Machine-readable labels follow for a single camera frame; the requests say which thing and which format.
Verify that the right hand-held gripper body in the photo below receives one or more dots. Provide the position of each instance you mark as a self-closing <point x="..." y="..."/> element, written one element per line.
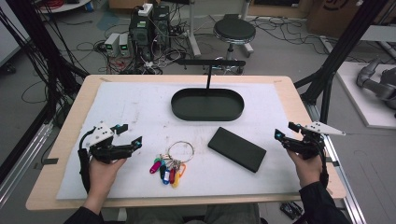
<point x="311" y="146"/>

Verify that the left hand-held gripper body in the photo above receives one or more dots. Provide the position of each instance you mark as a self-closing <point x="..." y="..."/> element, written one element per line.
<point x="104" y="152"/>

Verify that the black phone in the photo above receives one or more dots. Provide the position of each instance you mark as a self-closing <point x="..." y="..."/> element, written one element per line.
<point x="236" y="149"/>

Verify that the black oval tray with hanger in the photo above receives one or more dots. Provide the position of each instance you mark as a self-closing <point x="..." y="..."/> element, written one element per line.
<point x="207" y="105"/>

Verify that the person's left hand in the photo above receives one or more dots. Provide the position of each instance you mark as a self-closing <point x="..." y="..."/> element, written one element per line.
<point x="101" y="175"/>

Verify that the person's right hand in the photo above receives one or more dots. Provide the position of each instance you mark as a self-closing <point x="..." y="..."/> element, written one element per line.
<point x="308" y="171"/>

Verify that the white table mat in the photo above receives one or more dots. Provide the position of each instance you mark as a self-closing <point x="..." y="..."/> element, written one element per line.
<point x="140" y="102"/>

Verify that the wooden table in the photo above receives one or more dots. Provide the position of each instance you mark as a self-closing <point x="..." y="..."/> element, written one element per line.
<point x="73" y="124"/>

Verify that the black tape strip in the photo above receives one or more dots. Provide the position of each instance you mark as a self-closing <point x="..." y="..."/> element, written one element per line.
<point x="49" y="161"/>

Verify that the black device on floor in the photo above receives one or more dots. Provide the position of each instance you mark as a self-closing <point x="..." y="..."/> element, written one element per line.
<point x="291" y="210"/>

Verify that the white platform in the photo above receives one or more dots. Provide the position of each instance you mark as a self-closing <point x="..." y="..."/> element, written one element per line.
<point x="355" y="93"/>

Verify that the white power supply box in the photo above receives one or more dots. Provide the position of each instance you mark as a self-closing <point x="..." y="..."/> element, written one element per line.
<point x="112" y="43"/>
<point x="124" y="45"/>

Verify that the large black computer tower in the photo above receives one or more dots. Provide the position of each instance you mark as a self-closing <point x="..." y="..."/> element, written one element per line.
<point x="140" y="34"/>

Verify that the small black computer tower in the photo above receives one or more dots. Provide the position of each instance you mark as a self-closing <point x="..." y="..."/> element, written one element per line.
<point x="162" y="25"/>

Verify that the black round stool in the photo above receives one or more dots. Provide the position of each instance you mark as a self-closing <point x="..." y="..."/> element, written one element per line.
<point x="234" y="29"/>

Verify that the white power adapter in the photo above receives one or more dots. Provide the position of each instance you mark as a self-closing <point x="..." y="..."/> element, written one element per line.
<point x="145" y="10"/>

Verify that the white desk leg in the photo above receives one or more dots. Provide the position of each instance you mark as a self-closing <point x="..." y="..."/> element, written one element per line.
<point x="193" y="31"/>

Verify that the cardboard box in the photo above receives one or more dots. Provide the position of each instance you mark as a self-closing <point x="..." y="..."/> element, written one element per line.
<point x="342" y="15"/>

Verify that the black frame strut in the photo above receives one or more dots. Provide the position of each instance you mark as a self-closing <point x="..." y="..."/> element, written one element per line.
<point x="339" y="53"/>

